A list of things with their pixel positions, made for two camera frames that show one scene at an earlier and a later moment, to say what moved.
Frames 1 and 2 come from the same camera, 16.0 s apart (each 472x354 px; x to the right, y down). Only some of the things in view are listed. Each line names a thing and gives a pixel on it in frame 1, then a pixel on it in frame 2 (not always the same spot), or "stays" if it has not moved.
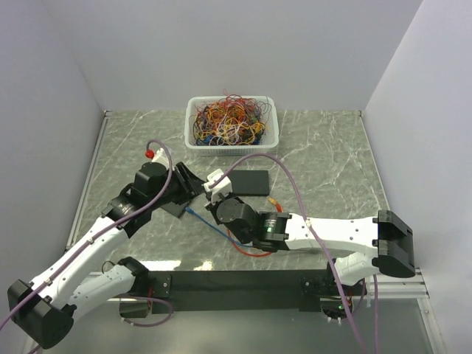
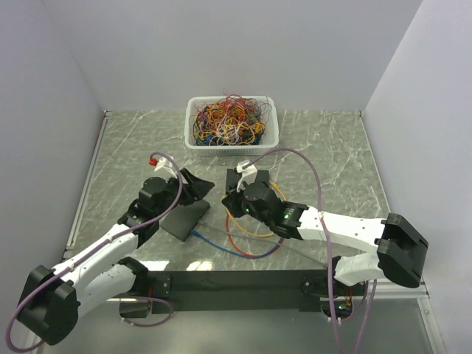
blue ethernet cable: [217, 229] to [197, 233]
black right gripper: [214, 206] to [232, 201]
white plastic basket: [265, 147] stays
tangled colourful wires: [230, 120] stays
